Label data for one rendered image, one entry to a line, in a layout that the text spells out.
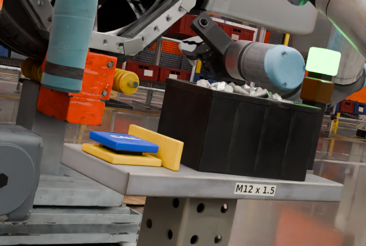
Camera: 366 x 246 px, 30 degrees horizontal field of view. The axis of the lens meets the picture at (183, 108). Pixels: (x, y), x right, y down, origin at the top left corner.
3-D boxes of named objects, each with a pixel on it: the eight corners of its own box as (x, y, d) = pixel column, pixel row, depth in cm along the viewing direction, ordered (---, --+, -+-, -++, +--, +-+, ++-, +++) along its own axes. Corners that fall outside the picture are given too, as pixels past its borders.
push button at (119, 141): (128, 149, 98) (131, 134, 98) (157, 160, 92) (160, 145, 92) (86, 146, 93) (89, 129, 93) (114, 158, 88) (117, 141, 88)
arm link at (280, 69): (286, 102, 144) (271, 62, 140) (246, 92, 154) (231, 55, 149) (313, 77, 148) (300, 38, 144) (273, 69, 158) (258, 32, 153)
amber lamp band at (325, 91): (313, 101, 118) (317, 78, 118) (331, 105, 115) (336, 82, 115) (297, 98, 115) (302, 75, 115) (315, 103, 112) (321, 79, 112)
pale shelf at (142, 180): (267, 176, 124) (271, 159, 124) (341, 202, 111) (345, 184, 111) (58, 163, 97) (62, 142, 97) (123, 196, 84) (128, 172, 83)
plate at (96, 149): (128, 153, 98) (129, 146, 98) (160, 167, 92) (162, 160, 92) (80, 149, 93) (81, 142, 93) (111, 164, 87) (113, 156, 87)
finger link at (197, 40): (187, 59, 175) (210, 63, 168) (177, 40, 172) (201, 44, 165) (195, 52, 176) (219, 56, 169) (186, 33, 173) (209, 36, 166)
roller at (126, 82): (84, 80, 193) (87, 60, 193) (142, 97, 171) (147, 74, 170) (66, 77, 190) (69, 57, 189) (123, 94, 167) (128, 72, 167)
